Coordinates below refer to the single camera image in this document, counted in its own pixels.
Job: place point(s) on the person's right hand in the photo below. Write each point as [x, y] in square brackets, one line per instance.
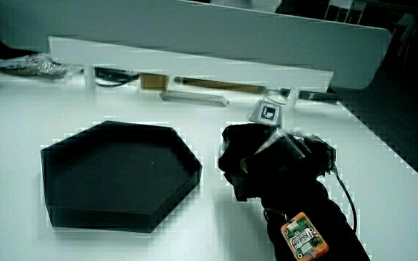
[267, 156]

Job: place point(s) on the white desk shelf riser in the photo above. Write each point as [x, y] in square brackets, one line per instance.
[180, 63]

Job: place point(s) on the white desk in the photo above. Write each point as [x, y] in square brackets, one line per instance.
[13, 127]

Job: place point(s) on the long wooden strip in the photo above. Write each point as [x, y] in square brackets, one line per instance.
[223, 85]

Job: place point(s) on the orange sensor board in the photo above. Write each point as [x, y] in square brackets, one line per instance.
[304, 236]

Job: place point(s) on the flat silver bar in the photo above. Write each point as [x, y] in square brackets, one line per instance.
[193, 98]

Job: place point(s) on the white partition panel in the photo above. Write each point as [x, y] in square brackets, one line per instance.
[230, 32]

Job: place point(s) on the brown cardboard box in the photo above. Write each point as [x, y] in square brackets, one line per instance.
[153, 81]

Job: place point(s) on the black hexagonal tray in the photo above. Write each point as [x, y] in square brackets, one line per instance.
[122, 174]

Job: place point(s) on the clear plastic bag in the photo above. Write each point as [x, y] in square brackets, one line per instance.
[36, 65]

